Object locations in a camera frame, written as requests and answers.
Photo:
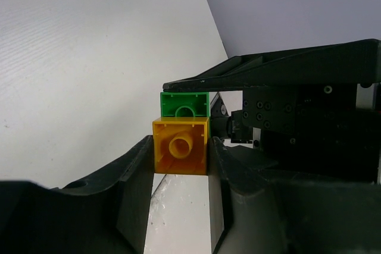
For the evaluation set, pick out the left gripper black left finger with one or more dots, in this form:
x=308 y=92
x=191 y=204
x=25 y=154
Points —
x=104 y=212

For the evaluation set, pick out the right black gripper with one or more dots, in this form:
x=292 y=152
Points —
x=314 y=129

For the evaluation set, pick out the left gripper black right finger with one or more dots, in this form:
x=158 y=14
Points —
x=257 y=209

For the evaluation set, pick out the small yellow square lego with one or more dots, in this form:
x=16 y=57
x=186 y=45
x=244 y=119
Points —
x=180 y=145

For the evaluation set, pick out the green lego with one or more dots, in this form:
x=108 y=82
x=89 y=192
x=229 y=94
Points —
x=188 y=114

